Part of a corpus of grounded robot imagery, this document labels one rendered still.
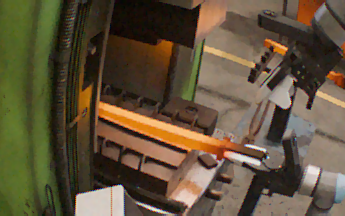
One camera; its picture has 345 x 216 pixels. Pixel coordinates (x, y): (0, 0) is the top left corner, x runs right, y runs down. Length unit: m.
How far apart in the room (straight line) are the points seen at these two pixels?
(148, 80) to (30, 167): 0.69
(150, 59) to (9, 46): 0.73
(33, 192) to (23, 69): 0.24
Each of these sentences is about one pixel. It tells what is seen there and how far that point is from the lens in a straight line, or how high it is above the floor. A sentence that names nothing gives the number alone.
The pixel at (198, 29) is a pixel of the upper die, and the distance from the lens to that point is 0.88.
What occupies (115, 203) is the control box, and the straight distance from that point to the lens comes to 0.65.
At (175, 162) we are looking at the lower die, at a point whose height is 0.99.
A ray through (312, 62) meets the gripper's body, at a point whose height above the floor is 1.36.
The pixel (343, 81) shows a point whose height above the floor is 1.03.
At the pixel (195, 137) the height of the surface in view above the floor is 1.02.
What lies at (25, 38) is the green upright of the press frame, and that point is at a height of 1.37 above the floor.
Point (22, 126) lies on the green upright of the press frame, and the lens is 0.73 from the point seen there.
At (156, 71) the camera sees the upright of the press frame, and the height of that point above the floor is 1.01.
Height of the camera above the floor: 1.64
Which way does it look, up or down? 31 degrees down
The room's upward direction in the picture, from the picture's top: 10 degrees clockwise
